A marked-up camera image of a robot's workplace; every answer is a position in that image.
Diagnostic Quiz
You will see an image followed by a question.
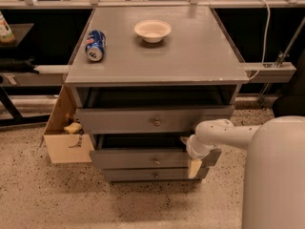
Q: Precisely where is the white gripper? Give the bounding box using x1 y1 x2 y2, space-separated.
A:
180 135 215 178

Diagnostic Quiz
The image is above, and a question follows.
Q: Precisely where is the grey drawer cabinet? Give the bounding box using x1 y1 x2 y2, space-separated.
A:
66 6 247 182

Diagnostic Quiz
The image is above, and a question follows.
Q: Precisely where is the green labelled bottle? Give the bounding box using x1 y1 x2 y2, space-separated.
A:
0 11 15 44

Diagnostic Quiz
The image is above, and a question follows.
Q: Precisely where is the metal rail frame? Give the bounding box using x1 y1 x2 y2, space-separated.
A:
1 0 304 85

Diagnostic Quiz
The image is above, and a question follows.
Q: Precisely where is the cardboard box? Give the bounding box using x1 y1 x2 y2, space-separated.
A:
43 87 93 163

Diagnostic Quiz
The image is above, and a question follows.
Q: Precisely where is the white bowl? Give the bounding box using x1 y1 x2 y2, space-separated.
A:
134 20 172 43

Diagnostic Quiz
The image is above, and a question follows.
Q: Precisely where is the black side shelf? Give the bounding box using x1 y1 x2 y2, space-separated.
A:
0 23 34 48

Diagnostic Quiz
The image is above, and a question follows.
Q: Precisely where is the black cloth bundle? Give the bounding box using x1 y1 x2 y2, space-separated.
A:
0 58 39 73

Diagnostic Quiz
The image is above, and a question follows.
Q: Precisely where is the grey bottom drawer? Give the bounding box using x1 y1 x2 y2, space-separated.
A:
103 168 190 182

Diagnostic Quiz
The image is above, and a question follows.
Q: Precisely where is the grey drawer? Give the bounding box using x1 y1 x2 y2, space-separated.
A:
76 106 234 135
90 133 189 170
103 168 190 182

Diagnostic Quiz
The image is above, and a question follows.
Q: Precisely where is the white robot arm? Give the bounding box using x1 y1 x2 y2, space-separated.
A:
181 115 305 229

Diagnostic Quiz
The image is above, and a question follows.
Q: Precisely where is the white cable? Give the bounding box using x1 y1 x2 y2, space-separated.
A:
248 0 272 82

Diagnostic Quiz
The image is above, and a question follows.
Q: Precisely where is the blue soda can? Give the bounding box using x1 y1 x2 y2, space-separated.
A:
85 30 106 62

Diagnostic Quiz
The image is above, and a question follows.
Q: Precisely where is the yellow object in box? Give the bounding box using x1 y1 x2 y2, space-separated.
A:
64 122 82 135

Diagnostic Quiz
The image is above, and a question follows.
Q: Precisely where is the black office chair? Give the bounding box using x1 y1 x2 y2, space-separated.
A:
272 51 305 117

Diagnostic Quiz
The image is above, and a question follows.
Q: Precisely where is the grey top drawer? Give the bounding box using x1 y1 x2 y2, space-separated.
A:
76 106 234 135

